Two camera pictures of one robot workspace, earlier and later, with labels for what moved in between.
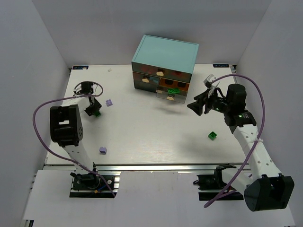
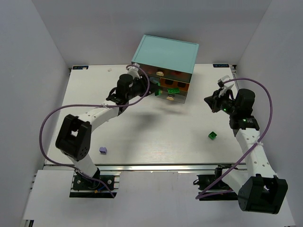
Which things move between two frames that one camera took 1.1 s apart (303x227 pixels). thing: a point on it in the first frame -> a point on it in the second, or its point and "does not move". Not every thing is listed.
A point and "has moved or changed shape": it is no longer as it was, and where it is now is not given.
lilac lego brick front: x=102 y=149 does not move
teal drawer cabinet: x=164 y=66 does not move
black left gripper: x=92 y=108 -> x=148 y=85
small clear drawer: x=162 y=92 does not move
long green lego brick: x=172 y=91 does not move
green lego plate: x=97 y=113 has moved or changed shape
